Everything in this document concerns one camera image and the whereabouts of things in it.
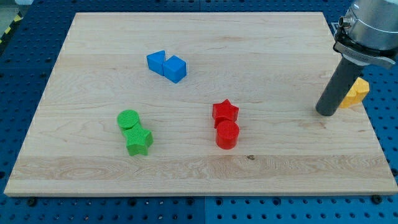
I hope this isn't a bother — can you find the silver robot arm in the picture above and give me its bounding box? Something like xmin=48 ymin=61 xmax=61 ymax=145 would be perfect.
xmin=333 ymin=0 xmax=397 ymax=69

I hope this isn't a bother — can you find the blue cube block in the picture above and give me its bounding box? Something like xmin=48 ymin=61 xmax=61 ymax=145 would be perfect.
xmin=163 ymin=55 xmax=187 ymax=83

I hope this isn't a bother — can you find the blue triangle block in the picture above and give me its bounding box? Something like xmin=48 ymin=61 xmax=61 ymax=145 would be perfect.
xmin=146 ymin=50 xmax=165 ymax=76

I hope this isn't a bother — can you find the light wooden board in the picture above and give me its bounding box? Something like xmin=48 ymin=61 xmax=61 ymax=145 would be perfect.
xmin=4 ymin=12 xmax=397 ymax=197

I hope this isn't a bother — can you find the red star block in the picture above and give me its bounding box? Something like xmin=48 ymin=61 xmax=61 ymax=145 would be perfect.
xmin=212 ymin=99 xmax=239 ymax=128

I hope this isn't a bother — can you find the red cylinder block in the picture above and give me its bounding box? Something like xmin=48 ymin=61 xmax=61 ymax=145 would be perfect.
xmin=216 ymin=120 xmax=239 ymax=150

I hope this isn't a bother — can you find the green star block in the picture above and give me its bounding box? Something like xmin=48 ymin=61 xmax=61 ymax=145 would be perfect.
xmin=122 ymin=124 xmax=154 ymax=156

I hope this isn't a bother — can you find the green cylinder block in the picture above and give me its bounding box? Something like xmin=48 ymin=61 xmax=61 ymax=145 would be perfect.
xmin=117 ymin=110 xmax=140 ymax=131

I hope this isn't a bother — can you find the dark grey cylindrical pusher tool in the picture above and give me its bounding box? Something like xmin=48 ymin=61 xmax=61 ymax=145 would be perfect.
xmin=315 ymin=57 xmax=364 ymax=116

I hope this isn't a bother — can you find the yellow heart block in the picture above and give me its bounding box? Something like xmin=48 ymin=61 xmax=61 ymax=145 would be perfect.
xmin=339 ymin=77 xmax=370 ymax=108

